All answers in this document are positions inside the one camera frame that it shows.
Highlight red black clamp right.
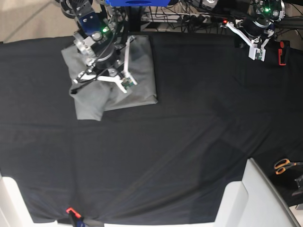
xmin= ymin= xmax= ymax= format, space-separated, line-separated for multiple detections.
xmin=278 ymin=40 xmax=290 ymax=66

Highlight orange handled scissors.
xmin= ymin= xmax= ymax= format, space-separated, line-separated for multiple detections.
xmin=274 ymin=158 xmax=303 ymax=175

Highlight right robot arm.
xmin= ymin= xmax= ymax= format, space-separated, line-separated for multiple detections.
xmin=59 ymin=0 xmax=137 ymax=95

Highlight grey T-shirt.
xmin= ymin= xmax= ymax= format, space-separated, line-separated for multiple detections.
xmin=62 ymin=36 xmax=158 ymax=121

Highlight white bin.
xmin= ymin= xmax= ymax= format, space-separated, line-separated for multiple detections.
xmin=0 ymin=176 xmax=34 ymax=227
xmin=214 ymin=158 xmax=300 ymax=227

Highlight black table leg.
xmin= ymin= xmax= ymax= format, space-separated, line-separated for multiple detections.
xmin=127 ymin=6 xmax=143 ymax=32

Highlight white bin left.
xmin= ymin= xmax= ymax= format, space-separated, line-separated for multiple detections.
xmin=0 ymin=176 xmax=34 ymax=227

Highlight power strip with red light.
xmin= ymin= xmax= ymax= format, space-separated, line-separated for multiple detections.
xmin=141 ymin=12 xmax=234 ymax=24

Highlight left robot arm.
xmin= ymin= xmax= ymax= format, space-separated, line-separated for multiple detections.
xmin=226 ymin=0 xmax=285 ymax=61

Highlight white bin right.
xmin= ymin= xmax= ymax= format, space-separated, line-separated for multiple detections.
xmin=214 ymin=158 xmax=300 ymax=227

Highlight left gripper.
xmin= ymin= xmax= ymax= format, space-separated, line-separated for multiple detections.
xmin=226 ymin=18 xmax=274 ymax=61

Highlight blue plastic bin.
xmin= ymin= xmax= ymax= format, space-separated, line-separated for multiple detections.
xmin=105 ymin=0 xmax=170 ymax=7

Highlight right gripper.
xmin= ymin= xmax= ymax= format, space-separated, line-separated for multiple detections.
xmin=72 ymin=36 xmax=138 ymax=94

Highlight black tablecloth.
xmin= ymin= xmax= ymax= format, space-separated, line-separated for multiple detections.
xmin=0 ymin=33 xmax=303 ymax=225

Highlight dark metal object right edge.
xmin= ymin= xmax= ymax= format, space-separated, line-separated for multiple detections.
xmin=292 ymin=175 xmax=303 ymax=196

